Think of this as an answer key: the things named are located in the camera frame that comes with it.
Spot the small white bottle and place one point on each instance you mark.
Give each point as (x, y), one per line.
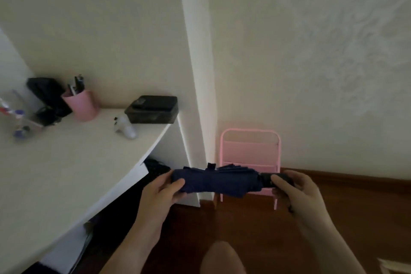
(126, 127)

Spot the black pouch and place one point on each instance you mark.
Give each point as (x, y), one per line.
(48, 97)

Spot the navy blue umbrella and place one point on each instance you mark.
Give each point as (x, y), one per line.
(224, 181)

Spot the person's left thumb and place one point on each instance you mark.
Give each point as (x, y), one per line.
(176, 186)

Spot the person's knee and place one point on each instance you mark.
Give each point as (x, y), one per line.
(221, 259)

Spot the person's left forearm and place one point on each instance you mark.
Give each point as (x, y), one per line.
(131, 248)

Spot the clear organizer with small items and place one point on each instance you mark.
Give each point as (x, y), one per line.
(16, 119)

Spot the person's right forearm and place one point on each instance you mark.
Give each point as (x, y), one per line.
(334, 248)

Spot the pink metal rack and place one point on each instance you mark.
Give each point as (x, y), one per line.
(249, 151)

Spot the person's right thumb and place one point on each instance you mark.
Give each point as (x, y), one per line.
(280, 183)

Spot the black tissue box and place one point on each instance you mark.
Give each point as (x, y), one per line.
(153, 109)

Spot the pink pen cup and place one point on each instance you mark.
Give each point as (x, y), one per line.
(82, 105)

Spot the person's left hand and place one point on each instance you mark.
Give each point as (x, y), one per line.
(157, 198)

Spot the black pens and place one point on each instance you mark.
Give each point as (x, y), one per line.
(77, 84)

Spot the person's right hand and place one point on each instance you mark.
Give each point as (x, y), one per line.
(301, 201)

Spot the black bag under desk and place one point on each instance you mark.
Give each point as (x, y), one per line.
(155, 169)

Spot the white desk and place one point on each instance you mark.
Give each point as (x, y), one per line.
(64, 167)

